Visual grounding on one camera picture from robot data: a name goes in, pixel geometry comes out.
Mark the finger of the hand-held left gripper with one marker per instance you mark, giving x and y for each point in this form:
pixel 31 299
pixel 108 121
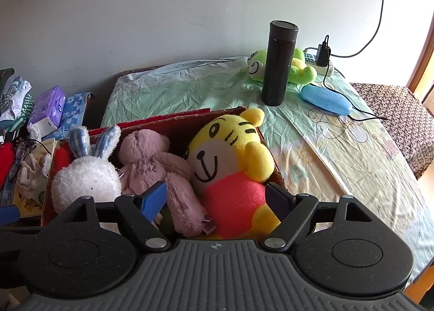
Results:
pixel 8 215

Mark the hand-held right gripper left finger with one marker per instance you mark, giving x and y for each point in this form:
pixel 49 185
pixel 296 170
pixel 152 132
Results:
pixel 154 202

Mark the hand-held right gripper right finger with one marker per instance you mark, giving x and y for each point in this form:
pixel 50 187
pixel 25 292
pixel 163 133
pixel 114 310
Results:
pixel 276 199

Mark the pink bear plush toy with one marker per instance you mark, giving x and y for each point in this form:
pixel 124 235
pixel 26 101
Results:
pixel 152 161

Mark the yellow tiger plush toy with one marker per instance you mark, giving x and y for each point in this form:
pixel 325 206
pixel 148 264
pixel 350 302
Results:
pixel 234 161

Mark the white rabbit plush toy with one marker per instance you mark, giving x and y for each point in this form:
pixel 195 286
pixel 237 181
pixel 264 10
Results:
pixel 84 178

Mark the red cardboard box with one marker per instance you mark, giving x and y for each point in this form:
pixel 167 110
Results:
pixel 169 127

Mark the illustrated book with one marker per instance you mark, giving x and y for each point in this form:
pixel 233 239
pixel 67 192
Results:
pixel 32 192

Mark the red cloth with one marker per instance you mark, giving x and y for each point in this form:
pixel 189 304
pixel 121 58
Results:
pixel 6 165

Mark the black eyeglasses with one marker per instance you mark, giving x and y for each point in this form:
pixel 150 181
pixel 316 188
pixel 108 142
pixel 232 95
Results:
pixel 22 158

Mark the blue glasses case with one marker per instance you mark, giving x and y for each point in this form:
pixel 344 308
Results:
pixel 325 100

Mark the purple tissue packet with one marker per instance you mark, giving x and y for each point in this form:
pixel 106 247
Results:
pixel 47 107

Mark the striped cloth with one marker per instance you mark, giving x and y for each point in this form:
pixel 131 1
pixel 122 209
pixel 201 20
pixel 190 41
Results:
pixel 15 100

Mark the blue checkered cloth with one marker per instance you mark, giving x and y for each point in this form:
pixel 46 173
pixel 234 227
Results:
pixel 74 107

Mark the green frog plush toy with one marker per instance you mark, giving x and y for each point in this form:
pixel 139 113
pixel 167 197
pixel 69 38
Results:
pixel 257 68

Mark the black thermos bottle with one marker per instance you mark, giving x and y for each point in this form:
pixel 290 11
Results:
pixel 278 66

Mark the white power strip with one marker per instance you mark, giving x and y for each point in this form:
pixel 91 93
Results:
pixel 327 69

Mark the brown patterned cloth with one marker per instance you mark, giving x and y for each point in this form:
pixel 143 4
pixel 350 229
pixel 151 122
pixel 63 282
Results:
pixel 400 117

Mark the black charger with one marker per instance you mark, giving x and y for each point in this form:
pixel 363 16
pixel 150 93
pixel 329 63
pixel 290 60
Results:
pixel 323 53

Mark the wooden door frame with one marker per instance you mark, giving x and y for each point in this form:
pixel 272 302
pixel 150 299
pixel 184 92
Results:
pixel 423 66

